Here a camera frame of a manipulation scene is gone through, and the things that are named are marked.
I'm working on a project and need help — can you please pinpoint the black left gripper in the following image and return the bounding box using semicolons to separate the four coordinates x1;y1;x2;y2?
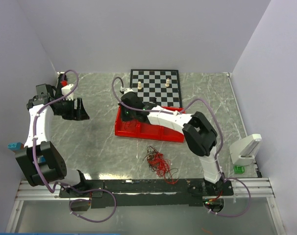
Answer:
54;97;89;121

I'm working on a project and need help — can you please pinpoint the red cable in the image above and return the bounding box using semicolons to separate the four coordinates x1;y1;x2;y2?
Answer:
147;151;180;184

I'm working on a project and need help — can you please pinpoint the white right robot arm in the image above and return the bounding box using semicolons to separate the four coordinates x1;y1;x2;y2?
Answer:
118;88;226;195

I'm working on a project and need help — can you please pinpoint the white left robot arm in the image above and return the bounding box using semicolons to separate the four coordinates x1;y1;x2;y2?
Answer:
15;82;90;197

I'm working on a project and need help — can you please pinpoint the white chess piece left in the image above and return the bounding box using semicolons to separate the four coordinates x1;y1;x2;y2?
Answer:
137;81;142;90

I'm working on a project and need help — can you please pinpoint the white chess piece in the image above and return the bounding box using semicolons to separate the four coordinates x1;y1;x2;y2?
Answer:
137;81;142;90
165;78;170;87

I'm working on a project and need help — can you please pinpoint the black marker with orange cap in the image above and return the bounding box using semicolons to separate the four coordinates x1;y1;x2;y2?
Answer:
56;73;68;90

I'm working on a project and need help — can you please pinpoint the red three-compartment plastic tray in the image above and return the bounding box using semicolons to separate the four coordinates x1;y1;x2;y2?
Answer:
115;107;184;142

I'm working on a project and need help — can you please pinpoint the black and grey chessboard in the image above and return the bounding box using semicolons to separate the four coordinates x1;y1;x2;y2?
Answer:
130;69;182;108

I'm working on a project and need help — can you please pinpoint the white chess piece right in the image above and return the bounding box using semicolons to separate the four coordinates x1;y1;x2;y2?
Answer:
165;78;170;87

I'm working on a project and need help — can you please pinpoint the blue and brown toy block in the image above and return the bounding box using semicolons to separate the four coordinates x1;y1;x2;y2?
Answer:
7;142;24;153

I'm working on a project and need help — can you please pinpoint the green small toy block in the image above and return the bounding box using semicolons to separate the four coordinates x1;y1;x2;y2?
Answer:
233;165;245;174

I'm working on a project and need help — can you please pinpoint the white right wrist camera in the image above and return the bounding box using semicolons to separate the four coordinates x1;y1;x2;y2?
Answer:
120;87;133;94

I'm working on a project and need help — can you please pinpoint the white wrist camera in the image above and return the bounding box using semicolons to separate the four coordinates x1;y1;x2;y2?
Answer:
61;80;74;101
120;87;133;94

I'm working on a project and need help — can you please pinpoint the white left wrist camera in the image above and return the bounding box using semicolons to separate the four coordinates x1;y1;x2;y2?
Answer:
61;80;74;101

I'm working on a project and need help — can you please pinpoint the purple robot cable right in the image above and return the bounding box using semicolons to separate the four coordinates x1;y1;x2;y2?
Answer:
111;77;252;217

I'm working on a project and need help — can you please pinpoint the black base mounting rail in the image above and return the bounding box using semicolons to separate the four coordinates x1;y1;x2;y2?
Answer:
59;178;233;209

